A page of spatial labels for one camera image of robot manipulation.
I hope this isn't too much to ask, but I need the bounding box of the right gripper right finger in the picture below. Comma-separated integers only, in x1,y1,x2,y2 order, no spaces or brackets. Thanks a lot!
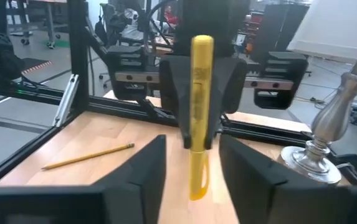
218,134,357,224

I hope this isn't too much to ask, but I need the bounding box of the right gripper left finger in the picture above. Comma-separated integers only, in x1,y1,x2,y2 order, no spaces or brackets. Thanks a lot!
0,134,168,224

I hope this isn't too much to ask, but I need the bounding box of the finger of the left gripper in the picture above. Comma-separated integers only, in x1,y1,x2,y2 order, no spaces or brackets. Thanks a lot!
207,57,249,150
159,55,194,150

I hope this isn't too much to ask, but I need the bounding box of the yellow highlighter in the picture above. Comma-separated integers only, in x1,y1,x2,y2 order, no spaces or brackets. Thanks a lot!
188,34,215,202

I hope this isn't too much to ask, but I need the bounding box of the yellow pencil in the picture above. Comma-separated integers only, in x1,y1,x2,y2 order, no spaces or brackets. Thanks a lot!
42,142,136,170

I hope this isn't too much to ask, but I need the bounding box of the person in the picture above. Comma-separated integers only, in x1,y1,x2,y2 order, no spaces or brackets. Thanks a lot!
111,0,150,41
163,4,181,27

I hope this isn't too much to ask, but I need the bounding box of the white shade silver table lamp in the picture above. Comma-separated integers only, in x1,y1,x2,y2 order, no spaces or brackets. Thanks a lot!
277,0,357,186

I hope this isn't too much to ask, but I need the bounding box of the black machine green light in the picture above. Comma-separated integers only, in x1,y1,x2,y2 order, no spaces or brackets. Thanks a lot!
0,42,26,90

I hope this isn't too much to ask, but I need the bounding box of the black aluminium table frame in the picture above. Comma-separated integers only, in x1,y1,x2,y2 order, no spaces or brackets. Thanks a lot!
0,0,357,187

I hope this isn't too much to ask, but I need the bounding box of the silver frame bracket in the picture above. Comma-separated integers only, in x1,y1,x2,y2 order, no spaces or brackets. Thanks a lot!
52,73,80,128

